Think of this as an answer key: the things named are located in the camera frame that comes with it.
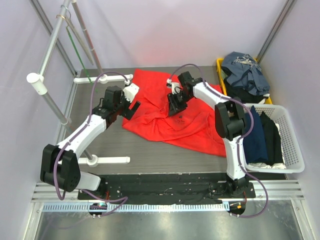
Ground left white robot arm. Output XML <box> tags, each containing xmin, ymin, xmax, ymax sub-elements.
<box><xmin>40</xmin><ymin>83</ymin><xmax>140</xmax><ymax>200</ymax></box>

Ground grey clothes hanger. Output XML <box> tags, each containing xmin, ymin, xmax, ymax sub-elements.
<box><xmin>57</xmin><ymin>14</ymin><xmax>94</xmax><ymax>65</ymax></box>

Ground yellow plastic tray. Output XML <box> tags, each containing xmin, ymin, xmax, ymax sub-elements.
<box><xmin>215</xmin><ymin>57</ymin><xmax>273</xmax><ymax>105</ymax></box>

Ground red tank top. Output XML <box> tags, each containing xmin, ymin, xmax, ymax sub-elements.
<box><xmin>122</xmin><ymin>69</ymin><xmax>226</xmax><ymax>157</ymax></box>

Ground metal clothes rack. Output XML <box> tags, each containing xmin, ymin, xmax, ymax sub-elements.
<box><xmin>26</xmin><ymin>0</ymin><xmax>134</xmax><ymax>167</ymax></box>

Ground blue grey garment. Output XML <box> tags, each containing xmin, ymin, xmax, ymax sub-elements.
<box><xmin>221</xmin><ymin>51</ymin><xmax>270</xmax><ymax>96</ymax></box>

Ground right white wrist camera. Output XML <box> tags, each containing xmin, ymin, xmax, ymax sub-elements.
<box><xmin>166</xmin><ymin>78</ymin><xmax>181</xmax><ymax>95</ymax></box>

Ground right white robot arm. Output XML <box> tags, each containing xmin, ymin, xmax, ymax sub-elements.
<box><xmin>166</xmin><ymin>71</ymin><xmax>249</xmax><ymax>198</ymax></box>

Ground white slotted cable duct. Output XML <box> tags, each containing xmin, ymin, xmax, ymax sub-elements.
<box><xmin>42</xmin><ymin>201</ymin><xmax>230</xmax><ymax>213</ymax></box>

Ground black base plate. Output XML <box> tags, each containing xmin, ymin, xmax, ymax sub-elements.
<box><xmin>93</xmin><ymin>173</ymin><xmax>256</xmax><ymax>205</ymax></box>

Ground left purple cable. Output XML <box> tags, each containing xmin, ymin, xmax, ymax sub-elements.
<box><xmin>53</xmin><ymin>71</ymin><xmax>132</xmax><ymax>217</ymax></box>

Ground green clothes hanger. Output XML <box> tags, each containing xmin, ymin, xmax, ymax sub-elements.
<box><xmin>66</xmin><ymin>27</ymin><xmax>93</xmax><ymax>84</ymax></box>

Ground navy garment in basket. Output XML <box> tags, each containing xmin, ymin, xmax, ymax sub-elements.
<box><xmin>243</xmin><ymin>106</ymin><xmax>268</xmax><ymax>164</ymax></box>

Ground white plastic laundry basket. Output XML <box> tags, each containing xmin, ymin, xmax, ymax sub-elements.
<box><xmin>243</xmin><ymin>103</ymin><xmax>305</xmax><ymax>174</ymax></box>

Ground black garment in tray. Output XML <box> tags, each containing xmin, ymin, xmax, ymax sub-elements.
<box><xmin>224</xmin><ymin>81</ymin><xmax>267</xmax><ymax>104</ymax></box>

